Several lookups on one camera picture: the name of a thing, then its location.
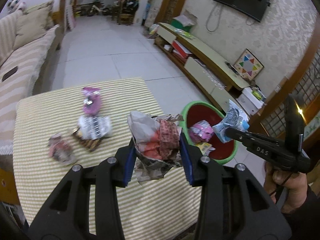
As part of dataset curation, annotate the green box with papers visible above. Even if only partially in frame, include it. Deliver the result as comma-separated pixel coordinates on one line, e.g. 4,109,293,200
172,10,198,33

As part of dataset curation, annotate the wooden tv cabinet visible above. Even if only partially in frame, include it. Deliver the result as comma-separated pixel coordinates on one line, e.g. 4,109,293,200
154,22,253,98

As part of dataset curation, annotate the yellow checked tablecloth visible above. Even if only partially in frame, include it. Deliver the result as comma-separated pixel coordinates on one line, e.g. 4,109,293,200
12,77,203,240

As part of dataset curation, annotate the large beige pillow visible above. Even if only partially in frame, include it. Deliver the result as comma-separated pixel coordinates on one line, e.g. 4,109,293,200
14,5,54,43

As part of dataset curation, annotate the purple snack wrapper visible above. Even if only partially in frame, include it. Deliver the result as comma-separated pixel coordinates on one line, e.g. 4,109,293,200
82,87,102,115

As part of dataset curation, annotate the black remote control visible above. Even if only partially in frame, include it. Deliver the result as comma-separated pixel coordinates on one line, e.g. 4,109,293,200
225,60,238,74

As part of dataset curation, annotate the hanging television cable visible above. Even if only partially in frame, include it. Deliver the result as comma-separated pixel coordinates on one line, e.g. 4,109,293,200
205,4,224,32

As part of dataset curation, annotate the star checkers board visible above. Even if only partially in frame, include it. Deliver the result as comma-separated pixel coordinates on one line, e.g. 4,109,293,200
232,49,265,81

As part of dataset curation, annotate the pink snack wrapper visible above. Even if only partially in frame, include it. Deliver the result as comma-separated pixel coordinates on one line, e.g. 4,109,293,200
189,120,214,144

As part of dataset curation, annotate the white balance bike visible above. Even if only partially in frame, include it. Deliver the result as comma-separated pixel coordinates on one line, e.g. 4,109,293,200
85,2,113,15

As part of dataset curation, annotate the grey paper wad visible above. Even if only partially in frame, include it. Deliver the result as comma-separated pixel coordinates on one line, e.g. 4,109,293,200
127,110,185,186

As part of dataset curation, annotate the blue white snack wrapper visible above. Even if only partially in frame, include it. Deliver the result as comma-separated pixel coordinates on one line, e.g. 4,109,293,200
212,99,250,143

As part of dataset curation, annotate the wooden lattice screen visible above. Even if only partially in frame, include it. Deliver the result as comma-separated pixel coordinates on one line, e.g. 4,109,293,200
250,62,320,143

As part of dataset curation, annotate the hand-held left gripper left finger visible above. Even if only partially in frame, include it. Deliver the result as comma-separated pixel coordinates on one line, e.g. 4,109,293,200
27,138,137,240

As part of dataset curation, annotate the wooden chair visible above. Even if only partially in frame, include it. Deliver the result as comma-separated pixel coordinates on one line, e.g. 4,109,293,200
117,0,139,25

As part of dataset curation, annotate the striped beige sofa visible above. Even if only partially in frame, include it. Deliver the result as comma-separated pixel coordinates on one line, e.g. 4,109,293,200
0,1,62,155

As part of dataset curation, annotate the black flat device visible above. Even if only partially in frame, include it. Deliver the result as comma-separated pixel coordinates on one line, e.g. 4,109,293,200
2,66,18,82

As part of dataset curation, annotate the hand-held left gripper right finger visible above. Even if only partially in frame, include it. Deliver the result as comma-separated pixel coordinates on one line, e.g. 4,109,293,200
179,132,292,240

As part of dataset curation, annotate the person's right forearm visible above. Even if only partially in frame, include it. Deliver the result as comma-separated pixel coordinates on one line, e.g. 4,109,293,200
285,185,320,240

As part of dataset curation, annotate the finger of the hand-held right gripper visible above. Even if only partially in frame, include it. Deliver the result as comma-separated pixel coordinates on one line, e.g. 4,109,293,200
224,126,288,162

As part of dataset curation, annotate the white barcode packet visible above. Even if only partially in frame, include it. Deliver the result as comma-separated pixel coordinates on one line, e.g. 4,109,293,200
77,115,112,140

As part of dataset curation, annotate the green red trash bin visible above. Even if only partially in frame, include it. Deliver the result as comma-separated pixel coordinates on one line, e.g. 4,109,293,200
180,101,238,165

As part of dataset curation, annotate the crumpled reddish wrapper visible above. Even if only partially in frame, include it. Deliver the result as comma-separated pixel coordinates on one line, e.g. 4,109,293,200
48,133,77,167

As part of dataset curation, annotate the brown snack wrapper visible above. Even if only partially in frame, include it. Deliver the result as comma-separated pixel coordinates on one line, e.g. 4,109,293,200
71,127,103,153

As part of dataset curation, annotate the white cardboard box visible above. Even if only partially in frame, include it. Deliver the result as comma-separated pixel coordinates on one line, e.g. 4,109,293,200
236,86,267,115

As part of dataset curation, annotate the person's right hand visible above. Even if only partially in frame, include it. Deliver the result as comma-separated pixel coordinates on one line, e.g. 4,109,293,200
264,164,310,214

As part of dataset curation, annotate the yellow snack packet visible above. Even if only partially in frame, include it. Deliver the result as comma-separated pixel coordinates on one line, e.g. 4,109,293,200
194,142,215,157

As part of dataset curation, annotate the white plush toy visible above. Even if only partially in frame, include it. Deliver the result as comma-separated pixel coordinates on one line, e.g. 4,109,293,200
7,0,27,13

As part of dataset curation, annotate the green flat packet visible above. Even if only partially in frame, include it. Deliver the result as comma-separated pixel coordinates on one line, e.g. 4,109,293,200
175,28,197,40

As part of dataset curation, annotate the red flat box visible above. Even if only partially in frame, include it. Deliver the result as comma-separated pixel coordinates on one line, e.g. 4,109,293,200
171,40,194,59

